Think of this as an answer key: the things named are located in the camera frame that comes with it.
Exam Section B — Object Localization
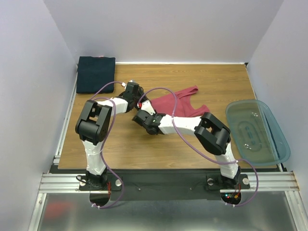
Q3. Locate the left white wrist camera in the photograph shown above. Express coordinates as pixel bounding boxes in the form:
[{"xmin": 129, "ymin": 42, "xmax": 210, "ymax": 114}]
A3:
[{"xmin": 121, "ymin": 80, "xmax": 135, "ymax": 88}]

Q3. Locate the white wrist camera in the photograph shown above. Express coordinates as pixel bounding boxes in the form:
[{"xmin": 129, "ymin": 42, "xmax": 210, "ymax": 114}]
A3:
[
  {"xmin": 121, "ymin": 80, "xmax": 135, "ymax": 88},
  {"xmin": 137, "ymin": 100, "xmax": 157, "ymax": 116}
]

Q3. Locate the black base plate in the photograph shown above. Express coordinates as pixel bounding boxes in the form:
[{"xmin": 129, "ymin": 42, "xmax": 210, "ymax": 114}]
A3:
[{"xmin": 79, "ymin": 169, "xmax": 251, "ymax": 202}]

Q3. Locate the clear teal plastic bin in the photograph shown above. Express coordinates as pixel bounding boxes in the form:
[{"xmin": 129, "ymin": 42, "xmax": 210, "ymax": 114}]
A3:
[{"xmin": 226, "ymin": 100, "xmax": 291, "ymax": 166}]

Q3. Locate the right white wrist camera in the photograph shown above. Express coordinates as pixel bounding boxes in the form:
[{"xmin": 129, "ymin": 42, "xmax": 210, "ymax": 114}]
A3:
[{"xmin": 137, "ymin": 100, "xmax": 157, "ymax": 116}]

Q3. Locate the aluminium frame rail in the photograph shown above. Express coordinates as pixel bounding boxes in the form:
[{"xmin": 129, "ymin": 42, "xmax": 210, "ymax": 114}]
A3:
[{"xmin": 29, "ymin": 165, "xmax": 308, "ymax": 231}]

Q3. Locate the folded navy tank top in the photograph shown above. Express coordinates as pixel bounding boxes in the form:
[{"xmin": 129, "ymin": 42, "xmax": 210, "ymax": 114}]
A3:
[{"xmin": 76, "ymin": 56, "xmax": 116, "ymax": 94}]

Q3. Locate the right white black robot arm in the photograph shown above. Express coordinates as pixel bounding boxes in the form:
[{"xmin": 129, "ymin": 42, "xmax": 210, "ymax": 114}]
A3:
[{"xmin": 132, "ymin": 110, "xmax": 241, "ymax": 188}]

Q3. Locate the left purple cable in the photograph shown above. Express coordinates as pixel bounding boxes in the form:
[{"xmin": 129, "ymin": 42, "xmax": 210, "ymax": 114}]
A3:
[{"xmin": 90, "ymin": 81, "xmax": 127, "ymax": 209}]

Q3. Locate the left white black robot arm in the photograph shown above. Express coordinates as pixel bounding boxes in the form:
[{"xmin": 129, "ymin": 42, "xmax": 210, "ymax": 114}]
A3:
[{"xmin": 75, "ymin": 81, "xmax": 144, "ymax": 190}]

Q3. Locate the red tank top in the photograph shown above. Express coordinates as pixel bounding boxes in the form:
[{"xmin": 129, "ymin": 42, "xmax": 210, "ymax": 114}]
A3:
[{"xmin": 151, "ymin": 86, "xmax": 210, "ymax": 117}]

